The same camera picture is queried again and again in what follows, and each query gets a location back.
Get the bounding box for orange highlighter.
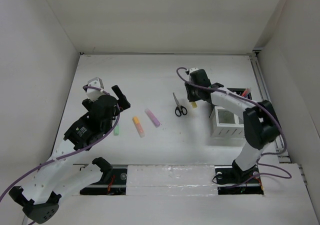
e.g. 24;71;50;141
132;116;145;138

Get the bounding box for yellow highlighter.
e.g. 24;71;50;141
191;101;198;109

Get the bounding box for orange pen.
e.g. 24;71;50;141
241;88;251;98

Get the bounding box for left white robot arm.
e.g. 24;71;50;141
8;84;131;224

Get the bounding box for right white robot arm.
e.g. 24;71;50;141
184;68;281;182

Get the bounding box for green highlighter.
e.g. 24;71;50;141
113;124;120;136

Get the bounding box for purple highlighter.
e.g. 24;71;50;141
144;108;161;128

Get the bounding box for black organizer box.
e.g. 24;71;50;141
210;87;254;111

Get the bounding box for white organizer box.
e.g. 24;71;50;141
209;106;245;139

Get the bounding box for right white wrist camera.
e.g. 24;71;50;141
185;67;199;74

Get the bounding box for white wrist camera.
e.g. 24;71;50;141
185;67;199;74
84;77;104;102

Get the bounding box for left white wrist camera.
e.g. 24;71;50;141
84;77;104;102

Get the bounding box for black handled scissors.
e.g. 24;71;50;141
172;92;188;117

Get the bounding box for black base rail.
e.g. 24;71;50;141
80;165;264;197

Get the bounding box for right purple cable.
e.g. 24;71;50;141
176;66;293;188

